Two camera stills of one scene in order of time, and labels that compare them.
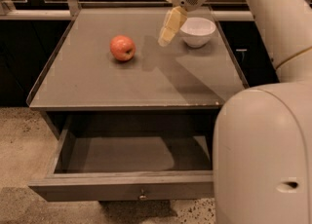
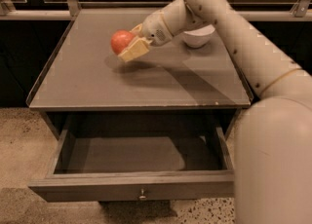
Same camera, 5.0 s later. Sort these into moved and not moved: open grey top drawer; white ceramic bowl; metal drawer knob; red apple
Moved: red apple
Not moved: open grey top drawer; white ceramic bowl; metal drawer knob
